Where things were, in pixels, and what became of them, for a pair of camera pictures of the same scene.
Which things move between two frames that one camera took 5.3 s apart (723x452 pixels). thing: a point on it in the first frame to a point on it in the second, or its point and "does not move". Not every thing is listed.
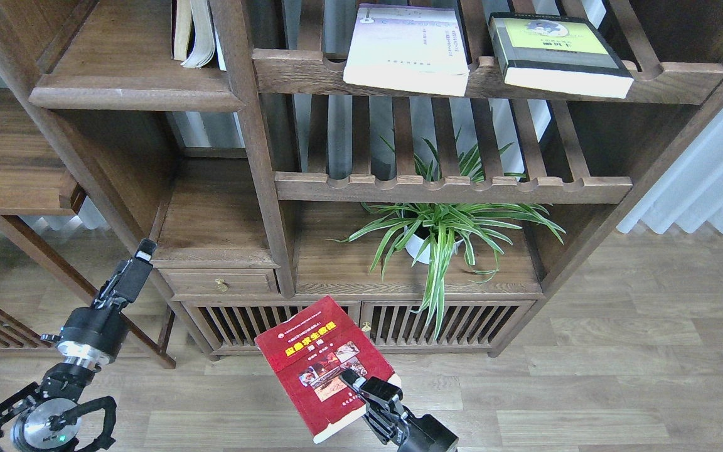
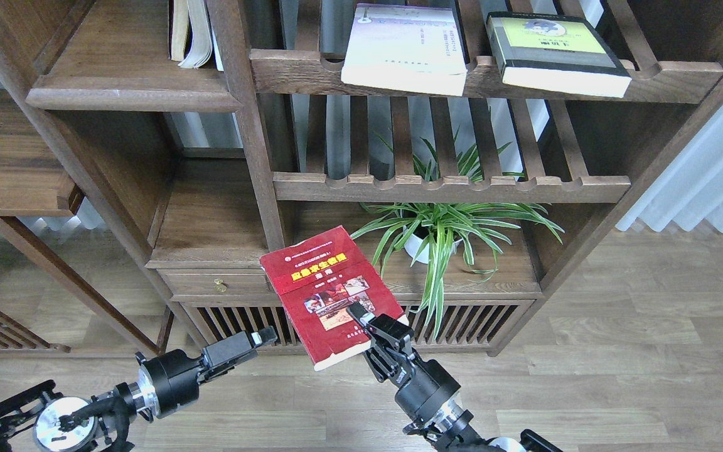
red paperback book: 310,351 to 317,280
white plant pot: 413,245 does not move
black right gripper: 420,434 to 424,385
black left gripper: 92,336 to 174,378
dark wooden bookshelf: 428,164 does not move
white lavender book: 413,48 does not move
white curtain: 718,183 does not move
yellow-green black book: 570,52 does not move
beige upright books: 194,37 does not move
